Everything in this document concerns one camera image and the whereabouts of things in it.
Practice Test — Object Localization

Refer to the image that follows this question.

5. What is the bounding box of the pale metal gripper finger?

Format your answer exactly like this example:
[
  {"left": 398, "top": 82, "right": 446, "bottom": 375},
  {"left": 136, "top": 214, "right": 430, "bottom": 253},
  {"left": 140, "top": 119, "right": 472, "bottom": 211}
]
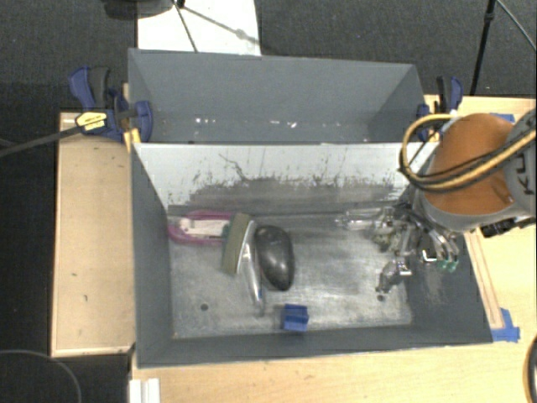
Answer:
[
  {"left": 335, "top": 208, "right": 396, "bottom": 232},
  {"left": 375, "top": 259, "right": 414, "bottom": 296}
]

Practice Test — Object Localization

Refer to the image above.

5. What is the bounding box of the grey metal bin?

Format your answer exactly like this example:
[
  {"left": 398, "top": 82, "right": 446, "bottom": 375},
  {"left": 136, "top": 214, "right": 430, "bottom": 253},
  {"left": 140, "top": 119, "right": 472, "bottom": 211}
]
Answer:
[{"left": 127, "top": 47, "right": 494, "bottom": 369}]

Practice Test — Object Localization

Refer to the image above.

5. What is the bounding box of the black computer mouse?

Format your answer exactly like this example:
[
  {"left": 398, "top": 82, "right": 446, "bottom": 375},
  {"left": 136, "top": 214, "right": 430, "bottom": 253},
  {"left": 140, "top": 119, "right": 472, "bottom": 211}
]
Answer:
[{"left": 253, "top": 224, "right": 296, "bottom": 292}]

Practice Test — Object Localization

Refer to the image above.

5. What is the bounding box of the blue plastic block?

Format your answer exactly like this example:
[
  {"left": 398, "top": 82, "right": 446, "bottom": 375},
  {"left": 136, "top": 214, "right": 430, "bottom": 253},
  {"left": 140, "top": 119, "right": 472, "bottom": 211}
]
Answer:
[{"left": 278, "top": 303, "right": 310, "bottom": 332}]

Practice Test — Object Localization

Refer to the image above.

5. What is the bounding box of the silver metal flat tool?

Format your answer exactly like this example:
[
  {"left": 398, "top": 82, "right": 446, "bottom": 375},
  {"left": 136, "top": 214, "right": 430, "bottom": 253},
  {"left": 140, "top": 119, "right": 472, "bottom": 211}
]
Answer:
[{"left": 236, "top": 220, "right": 269, "bottom": 317}]

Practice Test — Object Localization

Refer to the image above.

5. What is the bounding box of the olive green sponge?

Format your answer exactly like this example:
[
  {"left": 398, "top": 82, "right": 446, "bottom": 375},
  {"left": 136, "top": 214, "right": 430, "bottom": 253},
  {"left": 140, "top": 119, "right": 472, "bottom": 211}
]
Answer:
[{"left": 221, "top": 212, "right": 253, "bottom": 277}]

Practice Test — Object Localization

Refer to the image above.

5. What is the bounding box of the pale wood board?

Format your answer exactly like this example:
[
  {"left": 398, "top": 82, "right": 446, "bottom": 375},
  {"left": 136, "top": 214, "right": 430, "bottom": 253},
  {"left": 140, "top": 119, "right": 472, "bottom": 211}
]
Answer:
[{"left": 50, "top": 111, "right": 138, "bottom": 359}]

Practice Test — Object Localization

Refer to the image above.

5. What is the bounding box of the black cylinder on white bracket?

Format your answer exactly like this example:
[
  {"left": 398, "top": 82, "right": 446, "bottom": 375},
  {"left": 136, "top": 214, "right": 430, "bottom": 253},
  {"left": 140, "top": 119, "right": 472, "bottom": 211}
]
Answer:
[{"left": 480, "top": 217, "right": 530, "bottom": 239}]

